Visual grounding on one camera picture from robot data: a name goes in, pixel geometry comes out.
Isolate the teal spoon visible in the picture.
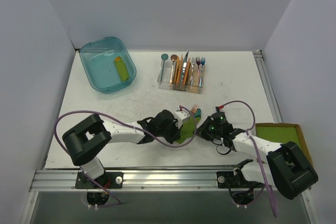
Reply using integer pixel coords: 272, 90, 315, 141
160, 54, 169, 82
194, 108, 202, 118

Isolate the green paper napkin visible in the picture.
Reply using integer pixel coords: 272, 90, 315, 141
174, 114, 201, 146

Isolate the copper fork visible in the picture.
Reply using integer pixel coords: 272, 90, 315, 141
191, 104, 198, 115

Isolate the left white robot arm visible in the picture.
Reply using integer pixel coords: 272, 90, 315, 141
62, 110, 188, 188

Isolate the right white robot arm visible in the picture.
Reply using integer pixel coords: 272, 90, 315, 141
196, 111, 319, 199

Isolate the green napkin stack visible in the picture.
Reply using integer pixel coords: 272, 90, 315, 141
256, 126, 301, 147

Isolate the rolled green napkin bundle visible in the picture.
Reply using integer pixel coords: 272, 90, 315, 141
114, 56, 129, 82

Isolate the cardboard napkin tray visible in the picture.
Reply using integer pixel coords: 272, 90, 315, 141
252, 123, 313, 166

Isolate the clear cutlery organizer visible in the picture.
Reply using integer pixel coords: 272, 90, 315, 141
157, 57, 206, 93

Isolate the copper spoon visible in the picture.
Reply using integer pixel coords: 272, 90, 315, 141
170, 54, 178, 84

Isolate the teal spoon in organizer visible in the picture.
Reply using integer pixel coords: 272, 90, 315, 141
160, 54, 169, 82

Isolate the blue iridescent fork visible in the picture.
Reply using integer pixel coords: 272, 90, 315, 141
199, 57, 206, 87

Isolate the black knife in organizer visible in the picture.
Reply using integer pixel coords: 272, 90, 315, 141
182, 51, 191, 80

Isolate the teal plastic bin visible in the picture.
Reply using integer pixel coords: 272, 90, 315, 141
79, 37, 137, 93

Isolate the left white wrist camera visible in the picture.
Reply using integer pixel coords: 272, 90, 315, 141
173, 109, 190, 128

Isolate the aluminium frame rail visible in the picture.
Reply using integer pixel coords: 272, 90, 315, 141
28, 165, 312, 193

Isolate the right side aluminium rail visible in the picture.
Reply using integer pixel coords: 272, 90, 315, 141
253, 50, 282, 123

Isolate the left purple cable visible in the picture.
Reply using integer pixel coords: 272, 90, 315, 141
54, 105, 197, 205

